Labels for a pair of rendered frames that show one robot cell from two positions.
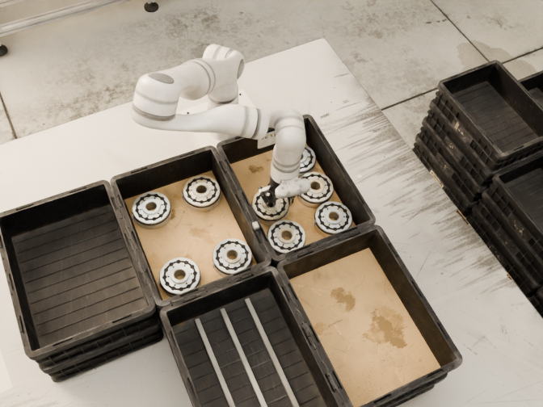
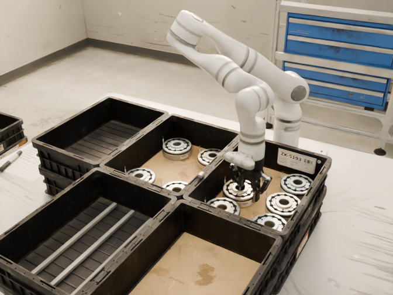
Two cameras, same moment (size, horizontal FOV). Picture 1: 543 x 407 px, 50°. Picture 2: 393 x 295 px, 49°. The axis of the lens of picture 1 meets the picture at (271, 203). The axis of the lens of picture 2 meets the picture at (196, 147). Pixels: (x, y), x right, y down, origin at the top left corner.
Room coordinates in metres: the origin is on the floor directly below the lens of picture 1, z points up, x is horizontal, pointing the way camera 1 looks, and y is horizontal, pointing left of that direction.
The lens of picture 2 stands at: (0.24, -0.86, 1.67)
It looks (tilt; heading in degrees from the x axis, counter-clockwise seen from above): 32 degrees down; 62
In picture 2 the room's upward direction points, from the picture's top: 1 degrees counter-clockwise
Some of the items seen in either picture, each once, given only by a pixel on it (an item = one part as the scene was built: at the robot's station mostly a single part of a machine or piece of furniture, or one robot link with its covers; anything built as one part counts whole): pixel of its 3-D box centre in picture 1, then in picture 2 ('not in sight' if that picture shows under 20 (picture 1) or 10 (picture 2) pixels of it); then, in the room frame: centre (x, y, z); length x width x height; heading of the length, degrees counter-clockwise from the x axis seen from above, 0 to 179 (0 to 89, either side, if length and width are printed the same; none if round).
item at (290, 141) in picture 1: (288, 144); (251, 114); (0.85, -0.03, 1.13); 0.09 x 0.07 x 0.15; 9
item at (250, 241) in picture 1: (189, 230); (175, 164); (0.73, 0.21, 0.87); 0.40 x 0.30 x 0.11; 30
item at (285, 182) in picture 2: (298, 157); (297, 184); (1.02, -0.06, 0.86); 0.10 x 0.10 x 0.01
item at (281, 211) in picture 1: (270, 203); (240, 189); (0.85, 0.00, 0.86); 0.10 x 0.10 x 0.01
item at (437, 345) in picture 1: (361, 320); (188, 287); (0.54, -0.25, 0.87); 0.40 x 0.30 x 0.11; 30
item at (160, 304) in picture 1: (188, 221); (175, 151); (0.73, 0.21, 0.92); 0.40 x 0.30 x 0.02; 30
